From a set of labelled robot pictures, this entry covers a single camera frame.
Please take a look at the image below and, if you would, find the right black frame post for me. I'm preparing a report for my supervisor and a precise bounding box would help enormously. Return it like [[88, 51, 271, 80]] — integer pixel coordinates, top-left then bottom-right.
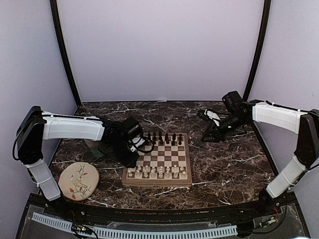
[[243, 0, 271, 101]]

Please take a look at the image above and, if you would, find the bird painted ceramic plate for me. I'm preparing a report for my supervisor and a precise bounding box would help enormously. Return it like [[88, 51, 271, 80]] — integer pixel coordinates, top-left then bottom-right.
[[58, 162, 100, 201]]

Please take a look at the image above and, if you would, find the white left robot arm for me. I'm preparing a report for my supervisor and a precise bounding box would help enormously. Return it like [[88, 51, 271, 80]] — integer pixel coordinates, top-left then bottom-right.
[[12, 106, 145, 217]]

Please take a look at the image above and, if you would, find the black chess rook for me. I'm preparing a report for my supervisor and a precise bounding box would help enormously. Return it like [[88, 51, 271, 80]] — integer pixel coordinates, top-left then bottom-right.
[[178, 134, 182, 145]]

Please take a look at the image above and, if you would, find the grey slotted cable duct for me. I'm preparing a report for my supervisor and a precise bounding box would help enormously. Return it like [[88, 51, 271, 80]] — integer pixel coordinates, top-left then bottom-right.
[[31, 212, 238, 239]]

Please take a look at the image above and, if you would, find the black front rail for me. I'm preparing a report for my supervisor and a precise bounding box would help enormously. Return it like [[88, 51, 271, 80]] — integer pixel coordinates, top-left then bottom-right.
[[83, 205, 252, 222]]

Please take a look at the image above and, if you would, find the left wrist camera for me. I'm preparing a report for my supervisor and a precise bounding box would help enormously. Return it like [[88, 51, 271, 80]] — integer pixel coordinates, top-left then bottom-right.
[[130, 136, 145, 152]]

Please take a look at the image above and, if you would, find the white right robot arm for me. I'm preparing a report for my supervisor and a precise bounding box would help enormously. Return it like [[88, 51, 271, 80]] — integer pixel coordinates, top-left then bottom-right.
[[197, 91, 319, 216]]

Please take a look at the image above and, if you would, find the floral ceramic mug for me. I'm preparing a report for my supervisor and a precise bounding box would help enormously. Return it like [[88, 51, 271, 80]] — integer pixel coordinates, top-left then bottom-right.
[[84, 139, 104, 158]]

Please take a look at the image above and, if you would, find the left black frame post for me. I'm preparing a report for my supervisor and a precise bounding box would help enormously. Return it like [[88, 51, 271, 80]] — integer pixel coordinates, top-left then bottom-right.
[[50, 0, 82, 107]]

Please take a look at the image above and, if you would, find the wooden chess board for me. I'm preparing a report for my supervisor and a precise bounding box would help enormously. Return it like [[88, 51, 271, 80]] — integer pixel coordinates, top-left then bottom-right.
[[122, 132, 192, 187]]

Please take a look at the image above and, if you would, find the black frame post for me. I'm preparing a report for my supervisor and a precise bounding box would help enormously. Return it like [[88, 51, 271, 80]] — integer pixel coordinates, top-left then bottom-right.
[[243, 0, 271, 101], [50, 0, 82, 107]]

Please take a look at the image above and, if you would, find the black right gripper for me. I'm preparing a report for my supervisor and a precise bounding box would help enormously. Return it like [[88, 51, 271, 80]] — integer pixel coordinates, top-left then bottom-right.
[[201, 113, 248, 143]]

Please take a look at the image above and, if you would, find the white chess queen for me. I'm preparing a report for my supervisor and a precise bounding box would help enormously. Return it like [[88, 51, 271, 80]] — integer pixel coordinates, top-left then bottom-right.
[[150, 167, 156, 178]]

